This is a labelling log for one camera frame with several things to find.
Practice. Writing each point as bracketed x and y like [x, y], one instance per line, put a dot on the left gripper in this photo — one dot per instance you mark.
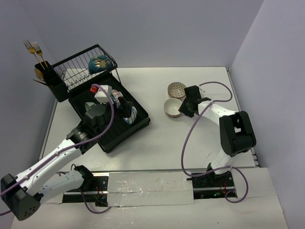
[125, 109]

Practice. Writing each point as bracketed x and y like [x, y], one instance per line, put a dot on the blue floral porcelain bowl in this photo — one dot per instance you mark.
[130, 120]

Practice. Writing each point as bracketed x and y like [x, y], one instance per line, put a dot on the green celadon bowl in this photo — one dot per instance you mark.
[88, 105]

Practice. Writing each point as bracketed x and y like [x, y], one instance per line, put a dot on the white floral bowl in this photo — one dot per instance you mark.
[171, 107]

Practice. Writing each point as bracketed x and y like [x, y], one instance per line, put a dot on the blue gold globe bowl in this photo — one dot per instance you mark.
[99, 63]

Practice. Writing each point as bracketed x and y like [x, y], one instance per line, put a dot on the patterned brown white bowl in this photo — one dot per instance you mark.
[176, 90]

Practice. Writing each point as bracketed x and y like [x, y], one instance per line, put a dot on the blue triangle pattern bowl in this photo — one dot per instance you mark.
[115, 97]

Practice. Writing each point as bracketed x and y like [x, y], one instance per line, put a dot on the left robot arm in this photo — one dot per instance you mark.
[25, 192]

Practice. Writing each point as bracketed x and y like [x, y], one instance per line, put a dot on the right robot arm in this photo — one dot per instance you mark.
[235, 130]

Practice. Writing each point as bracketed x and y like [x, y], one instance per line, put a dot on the black cutlery holder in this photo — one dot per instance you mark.
[54, 81]

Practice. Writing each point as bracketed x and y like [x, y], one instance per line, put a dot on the white taped sheet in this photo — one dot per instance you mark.
[149, 189]

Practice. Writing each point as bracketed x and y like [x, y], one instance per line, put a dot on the gold spoon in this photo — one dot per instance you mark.
[39, 74]

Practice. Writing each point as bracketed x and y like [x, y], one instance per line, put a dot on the gold fork right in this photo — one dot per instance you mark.
[39, 53]

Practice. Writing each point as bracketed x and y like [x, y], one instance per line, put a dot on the gold fork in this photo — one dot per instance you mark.
[31, 50]
[39, 53]

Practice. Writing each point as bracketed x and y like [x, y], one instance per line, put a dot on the gold fork left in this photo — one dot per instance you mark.
[31, 50]

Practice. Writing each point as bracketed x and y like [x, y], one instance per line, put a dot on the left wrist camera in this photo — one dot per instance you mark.
[102, 96]

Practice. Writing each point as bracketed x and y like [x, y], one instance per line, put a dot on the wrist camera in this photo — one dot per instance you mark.
[201, 91]
[102, 96]

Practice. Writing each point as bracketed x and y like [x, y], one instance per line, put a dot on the black wire dish rack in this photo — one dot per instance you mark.
[75, 81]

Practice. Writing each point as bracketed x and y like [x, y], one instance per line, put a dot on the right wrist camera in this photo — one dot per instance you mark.
[201, 91]

